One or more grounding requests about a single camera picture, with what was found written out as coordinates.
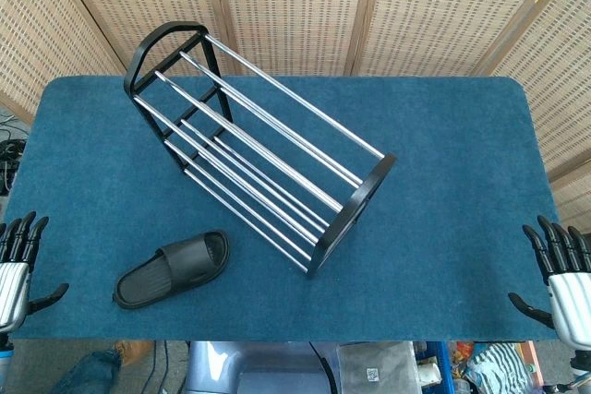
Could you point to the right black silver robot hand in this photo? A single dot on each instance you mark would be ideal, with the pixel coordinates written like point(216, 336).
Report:
point(572, 302)

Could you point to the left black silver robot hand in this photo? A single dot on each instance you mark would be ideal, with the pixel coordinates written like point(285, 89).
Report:
point(14, 288)

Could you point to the black rubber slipper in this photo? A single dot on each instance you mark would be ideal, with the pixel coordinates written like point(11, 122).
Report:
point(184, 260)

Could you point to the black chrome shoe rack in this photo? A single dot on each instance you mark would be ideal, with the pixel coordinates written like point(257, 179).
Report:
point(374, 179)

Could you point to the striped white black bag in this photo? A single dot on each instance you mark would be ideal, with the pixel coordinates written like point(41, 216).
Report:
point(498, 366)

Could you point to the blue jeans leg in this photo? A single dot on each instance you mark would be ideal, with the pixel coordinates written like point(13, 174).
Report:
point(88, 375)

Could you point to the tan leather boot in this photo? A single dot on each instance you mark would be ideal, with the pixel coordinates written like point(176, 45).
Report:
point(131, 350)

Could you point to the blue carpet mat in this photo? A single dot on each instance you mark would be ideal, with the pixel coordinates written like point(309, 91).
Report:
point(438, 228)

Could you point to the clear plastic bag with label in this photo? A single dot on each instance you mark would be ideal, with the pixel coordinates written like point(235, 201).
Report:
point(378, 366)

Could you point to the grey plastic bin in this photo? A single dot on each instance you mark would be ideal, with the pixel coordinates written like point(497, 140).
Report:
point(240, 366)

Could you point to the woven bamboo folding screen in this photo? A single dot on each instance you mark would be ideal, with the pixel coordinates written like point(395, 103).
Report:
point(295, 6)

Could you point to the blue metal frame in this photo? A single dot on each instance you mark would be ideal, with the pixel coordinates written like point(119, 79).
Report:
point(441, 357)

